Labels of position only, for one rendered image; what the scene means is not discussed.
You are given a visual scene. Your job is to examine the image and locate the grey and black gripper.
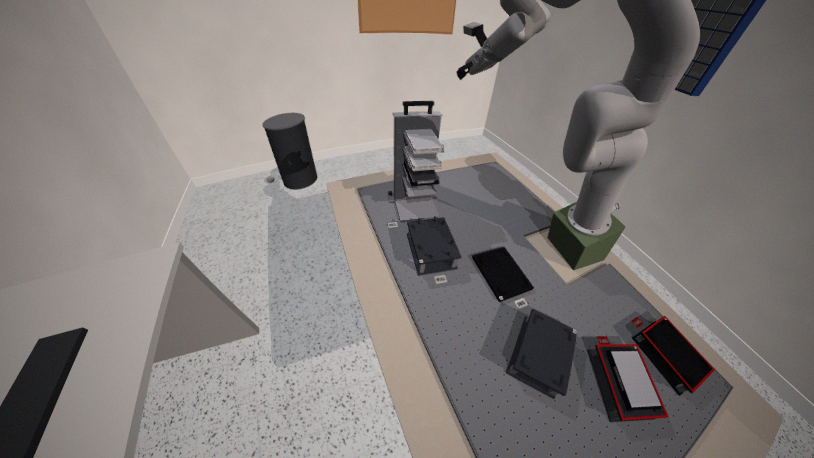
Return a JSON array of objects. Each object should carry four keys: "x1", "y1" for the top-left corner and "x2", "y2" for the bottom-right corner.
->
[{"x1": 456, "y1": 44, "x2": 498, "y2": 80}]

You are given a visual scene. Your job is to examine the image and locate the black microplate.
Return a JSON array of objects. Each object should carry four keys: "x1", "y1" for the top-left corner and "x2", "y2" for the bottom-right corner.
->
[{"x1": 403, "y1": 161, "x2": 440, "y2": 187}]

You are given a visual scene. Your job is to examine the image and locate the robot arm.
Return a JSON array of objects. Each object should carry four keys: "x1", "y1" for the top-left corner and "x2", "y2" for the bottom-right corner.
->
[{"x1": 463, "y1": 0, "x2": 700, "y2": 236}]

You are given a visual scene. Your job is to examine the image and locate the white microplate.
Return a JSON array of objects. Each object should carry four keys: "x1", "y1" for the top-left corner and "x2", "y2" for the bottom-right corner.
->
[
  {"x1": 404, "y1": 129, "x2": 444, "y2": 154},
  {"x1": 404, "y1": 146, "x2": 442, "y2": 171}
]

